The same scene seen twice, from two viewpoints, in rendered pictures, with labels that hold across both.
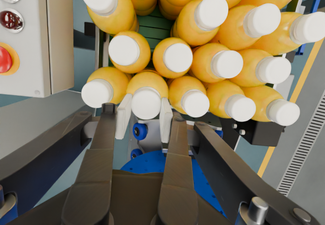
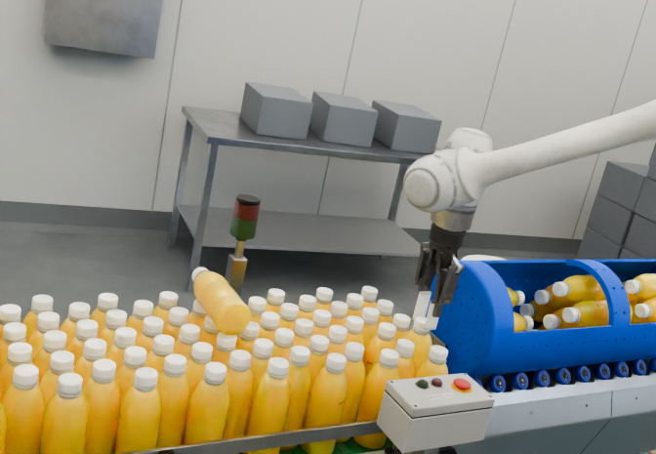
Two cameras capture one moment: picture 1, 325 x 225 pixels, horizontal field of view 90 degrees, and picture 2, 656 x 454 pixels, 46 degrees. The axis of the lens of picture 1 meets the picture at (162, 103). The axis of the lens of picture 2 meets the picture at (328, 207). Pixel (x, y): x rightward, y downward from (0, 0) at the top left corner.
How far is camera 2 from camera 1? 1.63 m
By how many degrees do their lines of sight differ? 62
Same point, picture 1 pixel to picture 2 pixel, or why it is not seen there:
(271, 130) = not seen: hidden behind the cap
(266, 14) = (338, 305)
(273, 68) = (356, 298)
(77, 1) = not seen: outside the picture
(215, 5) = (352, 319)
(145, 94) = (419, 320)
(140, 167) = (470, 355)
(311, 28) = (327, 292)
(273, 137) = not seen: hidden behind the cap
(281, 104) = (367, 293)
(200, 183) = (443, 318)
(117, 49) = (407, 345)
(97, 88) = (434, 349)
